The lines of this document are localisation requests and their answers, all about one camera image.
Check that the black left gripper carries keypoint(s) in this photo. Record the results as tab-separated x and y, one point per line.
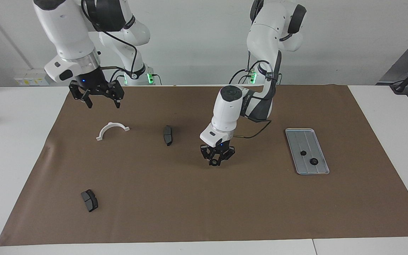
218	148

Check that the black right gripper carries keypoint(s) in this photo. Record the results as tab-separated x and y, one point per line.
92	83

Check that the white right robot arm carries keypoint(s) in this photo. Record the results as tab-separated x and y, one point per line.
69	32

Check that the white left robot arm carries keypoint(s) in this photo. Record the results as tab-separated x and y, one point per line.
225	109

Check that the silver metal tray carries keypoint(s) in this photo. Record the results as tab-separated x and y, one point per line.
308	141

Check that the brown paper mat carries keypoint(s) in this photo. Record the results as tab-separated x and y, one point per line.
204	205

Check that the slim dark grey brake pad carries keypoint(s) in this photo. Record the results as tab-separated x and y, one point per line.
168	136

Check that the white socket box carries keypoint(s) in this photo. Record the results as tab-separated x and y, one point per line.
30	81

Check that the grooved dark grey brake pad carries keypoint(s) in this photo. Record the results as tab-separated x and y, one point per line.
90	202

